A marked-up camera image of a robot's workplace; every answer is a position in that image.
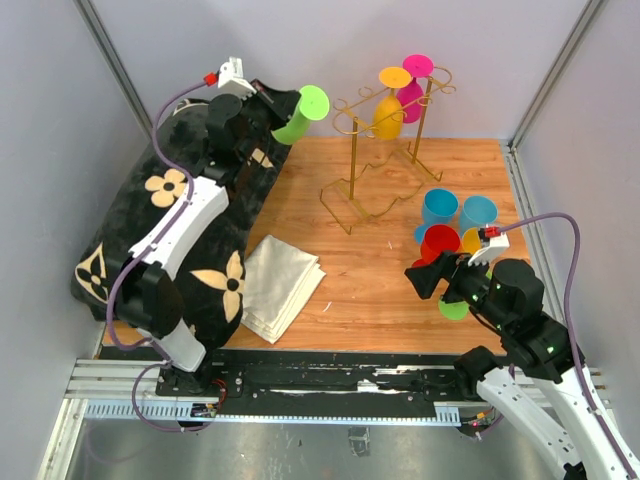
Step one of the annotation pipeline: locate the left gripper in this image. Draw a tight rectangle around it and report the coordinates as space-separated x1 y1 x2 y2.
238 79 301 160

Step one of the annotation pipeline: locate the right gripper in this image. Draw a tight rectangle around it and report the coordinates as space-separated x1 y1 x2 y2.
405 247 510 331

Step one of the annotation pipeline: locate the green wine glass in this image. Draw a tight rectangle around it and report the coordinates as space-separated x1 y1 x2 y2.
438 270 492 321
271 85 330 145

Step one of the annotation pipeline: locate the red wine glass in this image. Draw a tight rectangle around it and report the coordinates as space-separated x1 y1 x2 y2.
412 224 461 267

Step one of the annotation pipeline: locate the yellow wine glass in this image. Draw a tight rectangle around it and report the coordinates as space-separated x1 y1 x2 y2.
460 227 487 255

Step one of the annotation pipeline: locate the light blue wine glass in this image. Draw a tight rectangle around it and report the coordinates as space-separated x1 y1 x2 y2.
459 195 498 234

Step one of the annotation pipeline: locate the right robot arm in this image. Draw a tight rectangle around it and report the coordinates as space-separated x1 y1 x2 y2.
405 252 639 479

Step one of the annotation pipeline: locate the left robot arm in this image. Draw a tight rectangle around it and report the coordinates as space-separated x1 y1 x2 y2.
101 80 302 396

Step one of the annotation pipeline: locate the back orange wine glass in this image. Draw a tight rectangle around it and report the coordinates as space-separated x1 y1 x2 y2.
372 66 412 140

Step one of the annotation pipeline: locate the pink wine glass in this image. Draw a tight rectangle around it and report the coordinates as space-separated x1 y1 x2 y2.
397 54 434 124

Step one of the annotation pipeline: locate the folded beige cloth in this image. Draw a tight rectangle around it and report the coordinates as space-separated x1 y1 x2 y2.
242 235 325 344

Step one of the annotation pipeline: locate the black floral pillow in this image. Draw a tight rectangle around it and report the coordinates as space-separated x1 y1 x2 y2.
70 98 290 349

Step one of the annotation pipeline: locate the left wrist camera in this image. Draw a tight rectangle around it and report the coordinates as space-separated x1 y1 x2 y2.
217 56 257 99

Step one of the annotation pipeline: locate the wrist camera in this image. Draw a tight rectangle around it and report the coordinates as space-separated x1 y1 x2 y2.
217 56 257 99
468 225 510 266

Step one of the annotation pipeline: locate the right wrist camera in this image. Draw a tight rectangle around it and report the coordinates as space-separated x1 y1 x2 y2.
468 225 510 266

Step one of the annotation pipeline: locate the gold wire glass rack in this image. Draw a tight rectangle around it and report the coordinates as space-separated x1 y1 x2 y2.
319 64 457 235

